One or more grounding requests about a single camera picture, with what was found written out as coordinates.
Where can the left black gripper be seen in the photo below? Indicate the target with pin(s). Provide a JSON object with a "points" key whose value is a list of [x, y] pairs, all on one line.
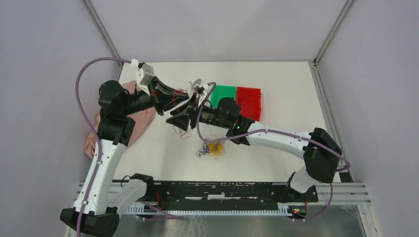
{"points": [[159, 91]]}

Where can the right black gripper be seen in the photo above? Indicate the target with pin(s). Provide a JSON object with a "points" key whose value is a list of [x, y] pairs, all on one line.
{"points": [[182, 121]]}

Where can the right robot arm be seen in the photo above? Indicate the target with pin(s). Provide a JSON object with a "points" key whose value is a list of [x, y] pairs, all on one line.
{"points": [[319, 151]]}

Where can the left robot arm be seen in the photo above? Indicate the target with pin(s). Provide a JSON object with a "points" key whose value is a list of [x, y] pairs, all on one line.
{"points": [[94, 212]]}

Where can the pink cloth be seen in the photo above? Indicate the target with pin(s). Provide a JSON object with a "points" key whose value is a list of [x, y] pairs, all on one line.
{"points": [[111, 128]]}

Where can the green plastic bin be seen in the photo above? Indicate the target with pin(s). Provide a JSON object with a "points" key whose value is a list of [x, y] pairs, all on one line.
{"points": [[222, 91]]}

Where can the red plastic bin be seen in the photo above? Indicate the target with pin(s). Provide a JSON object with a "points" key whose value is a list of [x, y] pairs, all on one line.
{"points": [[249, 100]]}

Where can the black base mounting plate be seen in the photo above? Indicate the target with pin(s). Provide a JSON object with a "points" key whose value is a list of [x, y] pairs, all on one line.
{"points": [[225, 196]]}

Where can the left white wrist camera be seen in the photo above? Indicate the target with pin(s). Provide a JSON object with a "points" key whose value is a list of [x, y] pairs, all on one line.
{"points": [[144, 76]]}

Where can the white slotted cable duct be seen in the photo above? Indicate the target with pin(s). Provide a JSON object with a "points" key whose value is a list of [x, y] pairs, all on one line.
{"points": [[140, 209]]}

